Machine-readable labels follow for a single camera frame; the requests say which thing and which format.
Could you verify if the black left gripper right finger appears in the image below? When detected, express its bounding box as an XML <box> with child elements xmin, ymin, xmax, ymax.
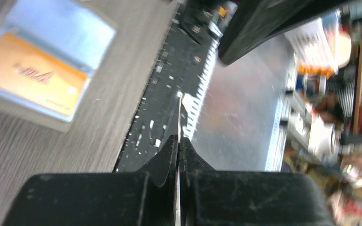
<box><xmin>179</xmin><ymin>138</ymin><xmax>334</xmax><ymax>226</ymax></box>

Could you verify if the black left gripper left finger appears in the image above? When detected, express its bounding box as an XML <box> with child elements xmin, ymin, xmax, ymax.
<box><xmin>3</xmin><ymin>135</ymin><xmax>179</xmax><ymax>226</ymax></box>

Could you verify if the taupe leather card holder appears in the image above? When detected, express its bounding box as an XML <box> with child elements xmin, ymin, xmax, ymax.
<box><xmin>0</xmin><ymin>0</ymin><xmax>116</xmax><ymax>132</ymax></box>

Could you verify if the gold credit card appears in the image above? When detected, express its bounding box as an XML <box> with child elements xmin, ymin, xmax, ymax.
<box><xmin>0</xmin><ymin>32</ymin><xmax>87</xmax><ymax>116</ymax></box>
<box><xmin>173</xmin><ymin>97</ymin><xmax>182</xmax><ymax>226</ymax></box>

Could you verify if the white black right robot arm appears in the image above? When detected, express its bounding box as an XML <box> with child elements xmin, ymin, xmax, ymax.
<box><xmin>218</xmin><ymin>0</ymin><xmax>349</xmax><ymax>65</ymax></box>

